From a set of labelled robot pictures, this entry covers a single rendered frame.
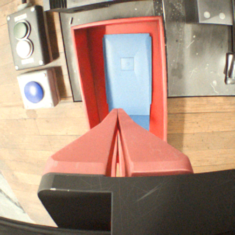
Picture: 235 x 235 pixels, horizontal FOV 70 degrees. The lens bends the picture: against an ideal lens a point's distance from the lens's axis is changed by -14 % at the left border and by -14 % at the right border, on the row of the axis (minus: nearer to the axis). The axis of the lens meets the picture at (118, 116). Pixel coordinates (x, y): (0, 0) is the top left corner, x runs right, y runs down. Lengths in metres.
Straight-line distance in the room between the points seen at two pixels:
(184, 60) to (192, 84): 0.04
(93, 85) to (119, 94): 0.05
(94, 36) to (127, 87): 0.10
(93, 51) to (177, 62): 0.14
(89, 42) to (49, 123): 0.19
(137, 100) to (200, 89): 0.11
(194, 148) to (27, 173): 0.42
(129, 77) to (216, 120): 0.17
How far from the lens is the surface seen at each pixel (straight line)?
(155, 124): 0.34
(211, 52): 0.33
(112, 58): 0.31
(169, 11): 0.31
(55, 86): 0.35
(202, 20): 0.23
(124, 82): 0.31
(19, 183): 0.61
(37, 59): 0.33
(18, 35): 0.34
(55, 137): 0.41
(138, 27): 0.30
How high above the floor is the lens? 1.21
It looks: 63 degrees down
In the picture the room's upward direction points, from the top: 161 degrees counter-clockwise
